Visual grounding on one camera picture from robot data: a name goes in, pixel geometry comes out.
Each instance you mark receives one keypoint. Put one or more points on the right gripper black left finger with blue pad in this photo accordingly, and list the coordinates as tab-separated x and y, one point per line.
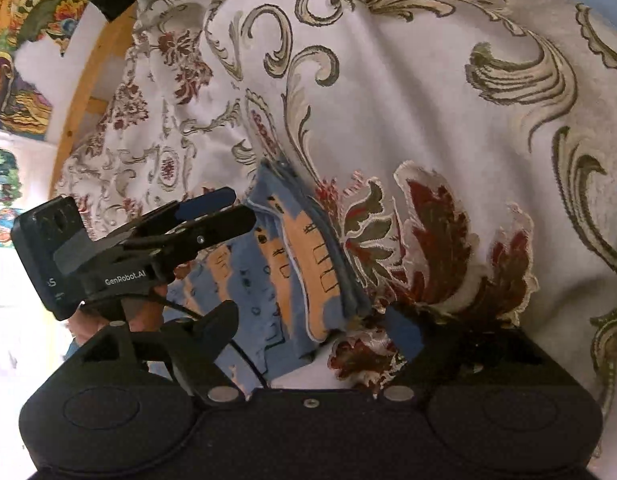
195	345

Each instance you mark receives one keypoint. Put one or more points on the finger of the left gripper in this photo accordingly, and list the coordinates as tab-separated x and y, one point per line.
170	215
183	243

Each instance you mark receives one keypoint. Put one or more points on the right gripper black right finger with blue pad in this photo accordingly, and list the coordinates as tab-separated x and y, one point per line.
406	386

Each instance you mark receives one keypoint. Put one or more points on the blue pants orange truck print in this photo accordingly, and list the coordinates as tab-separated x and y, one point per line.
288	276

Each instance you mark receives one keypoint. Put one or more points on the person's left hand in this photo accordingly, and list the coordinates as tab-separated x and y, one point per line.
141	315

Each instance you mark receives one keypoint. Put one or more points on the starry night swirl painting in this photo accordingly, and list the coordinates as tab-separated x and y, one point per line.
24	111

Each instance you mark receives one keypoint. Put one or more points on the white floral bedspread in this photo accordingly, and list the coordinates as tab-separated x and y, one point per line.
464	152

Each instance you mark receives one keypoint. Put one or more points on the autumn landscape painting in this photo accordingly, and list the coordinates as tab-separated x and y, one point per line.
23	21

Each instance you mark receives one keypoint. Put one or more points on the wooden bed frame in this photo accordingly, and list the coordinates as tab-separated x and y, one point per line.
113	41

